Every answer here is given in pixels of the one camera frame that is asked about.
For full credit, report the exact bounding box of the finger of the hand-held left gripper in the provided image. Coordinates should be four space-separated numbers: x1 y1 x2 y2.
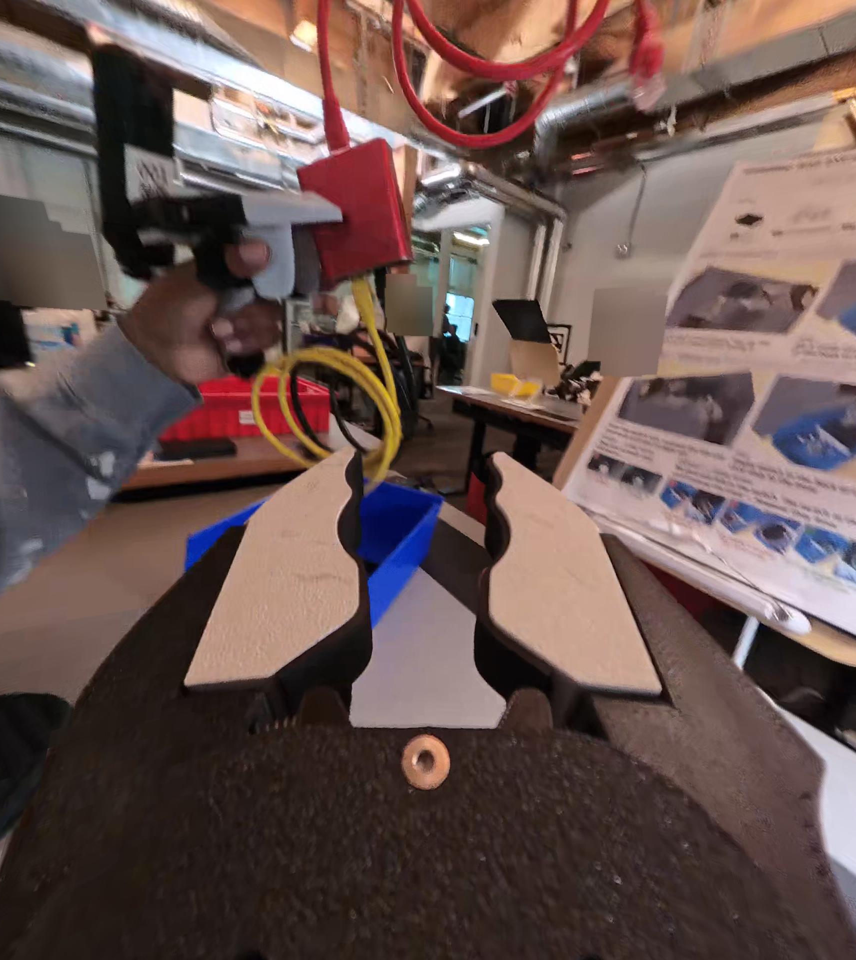
242 189 345 228

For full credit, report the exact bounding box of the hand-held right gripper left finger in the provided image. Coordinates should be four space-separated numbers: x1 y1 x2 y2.
182 447 374 691

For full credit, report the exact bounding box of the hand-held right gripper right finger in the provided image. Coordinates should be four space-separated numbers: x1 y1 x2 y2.
475 451 665 699

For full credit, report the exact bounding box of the red ethernet switch box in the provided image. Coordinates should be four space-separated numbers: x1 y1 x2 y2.
295 137 415 288

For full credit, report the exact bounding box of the yellow ethernet cable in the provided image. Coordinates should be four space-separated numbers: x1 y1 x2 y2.
250 273 406 483

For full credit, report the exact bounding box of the blue plastic storage bin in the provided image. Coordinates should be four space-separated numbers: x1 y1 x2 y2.
185 480 445 630

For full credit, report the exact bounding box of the red ethernet cable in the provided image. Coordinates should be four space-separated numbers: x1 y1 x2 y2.
315 0 667 151

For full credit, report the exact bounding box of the black ethernet cable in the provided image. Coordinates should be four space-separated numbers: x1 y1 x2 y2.
289 367 372 459

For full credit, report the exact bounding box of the person's left hand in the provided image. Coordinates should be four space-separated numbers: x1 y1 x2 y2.
119 238 286 385

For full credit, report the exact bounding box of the red plastic bin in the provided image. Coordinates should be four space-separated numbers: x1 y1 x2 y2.
160 375 333 445

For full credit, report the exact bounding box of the wooden background desk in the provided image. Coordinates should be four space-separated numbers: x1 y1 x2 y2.
435 384 586 496

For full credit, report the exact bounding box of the black angled panel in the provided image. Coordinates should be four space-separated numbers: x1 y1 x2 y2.
491 298 553 346

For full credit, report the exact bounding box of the wooden instruction sheet board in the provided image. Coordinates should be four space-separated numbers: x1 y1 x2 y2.
554 142 856 672

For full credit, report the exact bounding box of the silver ventilation duct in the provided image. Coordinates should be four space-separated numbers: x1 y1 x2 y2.
533 75 669 175

